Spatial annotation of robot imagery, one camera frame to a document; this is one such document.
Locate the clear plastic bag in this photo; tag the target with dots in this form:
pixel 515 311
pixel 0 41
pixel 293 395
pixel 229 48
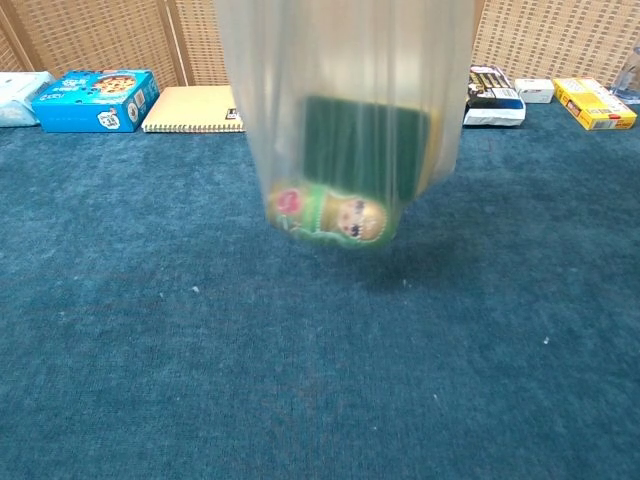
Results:
pixel 350 60

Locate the green matryoshka doll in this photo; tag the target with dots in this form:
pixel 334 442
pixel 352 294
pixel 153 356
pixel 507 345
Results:
pixel 330 215

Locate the green yellow scouring sponge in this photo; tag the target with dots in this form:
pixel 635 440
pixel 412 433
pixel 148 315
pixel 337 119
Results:
pixel 365 145

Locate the blue carpet table cover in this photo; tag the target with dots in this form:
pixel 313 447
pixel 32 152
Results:
pixel 200 325

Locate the orange spiral notebook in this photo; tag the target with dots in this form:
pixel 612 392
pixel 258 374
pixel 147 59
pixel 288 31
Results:
pixel 195 110

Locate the dark pen refill package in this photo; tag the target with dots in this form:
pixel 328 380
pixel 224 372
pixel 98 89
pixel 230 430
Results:
pixel 495 100

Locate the small white box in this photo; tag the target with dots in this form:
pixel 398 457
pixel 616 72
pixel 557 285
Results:
pixel 535 91

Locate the blue cookie box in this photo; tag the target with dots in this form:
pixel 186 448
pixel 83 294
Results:
pixel 85 105

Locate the wicker folding screen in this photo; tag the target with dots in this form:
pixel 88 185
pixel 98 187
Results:
pixel 100 35

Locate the yellow cardboard box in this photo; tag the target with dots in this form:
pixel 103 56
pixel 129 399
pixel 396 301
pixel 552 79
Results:
pixel 595 105

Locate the pale blue wet wipes pack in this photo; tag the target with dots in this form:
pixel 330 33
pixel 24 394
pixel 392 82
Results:
pixel 17 100

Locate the clear plastic water bottle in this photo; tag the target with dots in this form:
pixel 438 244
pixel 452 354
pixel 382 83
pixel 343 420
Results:
pixel 630 80

